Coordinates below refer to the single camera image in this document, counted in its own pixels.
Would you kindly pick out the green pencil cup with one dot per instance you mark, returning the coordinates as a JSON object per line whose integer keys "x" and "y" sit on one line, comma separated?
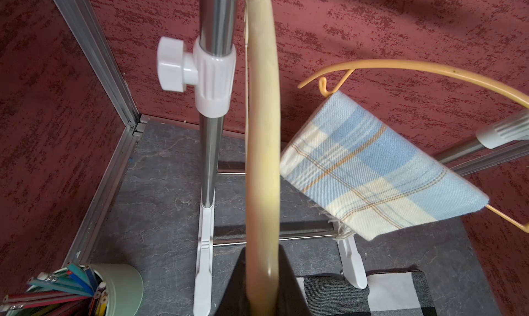
{"x": 124, "y": 286}

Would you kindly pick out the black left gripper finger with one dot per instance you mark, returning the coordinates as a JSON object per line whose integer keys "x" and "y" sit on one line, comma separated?
{"x": 250, "y": 294}

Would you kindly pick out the white and steel clothes rack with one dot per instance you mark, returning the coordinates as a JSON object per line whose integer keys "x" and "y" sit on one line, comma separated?
{"x": 210, "y": 69}

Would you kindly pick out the grey checkered scarf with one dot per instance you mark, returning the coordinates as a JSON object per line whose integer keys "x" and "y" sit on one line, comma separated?
{"x": 405, "y": 292}

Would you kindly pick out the cream plastic hanger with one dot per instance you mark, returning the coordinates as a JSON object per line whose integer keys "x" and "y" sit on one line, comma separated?
{"x": 263, "y": 138}

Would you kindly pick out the coloured pencils bundle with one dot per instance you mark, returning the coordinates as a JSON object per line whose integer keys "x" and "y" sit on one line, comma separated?
{"x": 73, "y": 290}

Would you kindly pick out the blue plaid fringed scarf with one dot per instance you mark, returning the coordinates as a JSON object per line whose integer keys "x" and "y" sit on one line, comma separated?
{"x": 370, "y": 178}

